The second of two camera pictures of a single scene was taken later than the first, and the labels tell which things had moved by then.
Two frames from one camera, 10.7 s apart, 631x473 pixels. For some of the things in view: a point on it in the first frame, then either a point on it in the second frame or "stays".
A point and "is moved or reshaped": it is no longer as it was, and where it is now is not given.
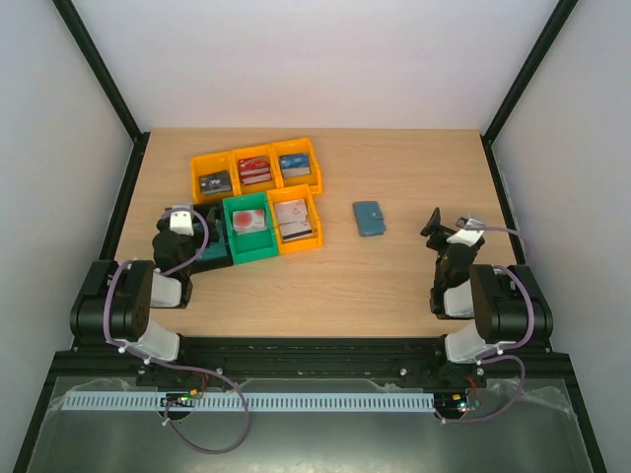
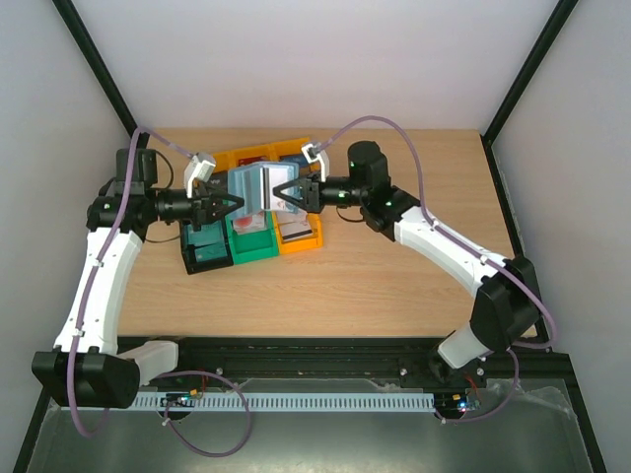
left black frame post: [89, 50] stays
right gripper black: [445, 236] -> [311, 193]
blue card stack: [295, 165] stays
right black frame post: [532, 62] stays
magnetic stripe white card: [295, 230] stays
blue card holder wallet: [370, 219] is moved or reshaped
